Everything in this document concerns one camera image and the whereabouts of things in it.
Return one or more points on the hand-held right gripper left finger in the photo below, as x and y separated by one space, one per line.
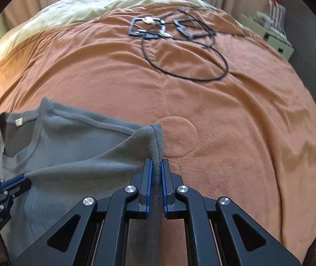
147 184

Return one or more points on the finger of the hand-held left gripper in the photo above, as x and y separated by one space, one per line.
12 181
21 189

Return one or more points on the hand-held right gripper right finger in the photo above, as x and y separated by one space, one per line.
164 184

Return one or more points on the grey t-shirt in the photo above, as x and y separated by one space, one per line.
77 149

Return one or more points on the orange fleece blanket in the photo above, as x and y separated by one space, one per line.
230 116

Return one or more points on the pale green nightstand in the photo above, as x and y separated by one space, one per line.
280 47

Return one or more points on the cream duvet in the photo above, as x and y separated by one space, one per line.
77 8

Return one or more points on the white power strip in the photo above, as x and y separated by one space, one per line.
271 29

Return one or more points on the striped gift bag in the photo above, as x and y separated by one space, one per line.
277 9

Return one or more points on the black rectangular frame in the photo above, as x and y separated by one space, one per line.
132 30
195 37

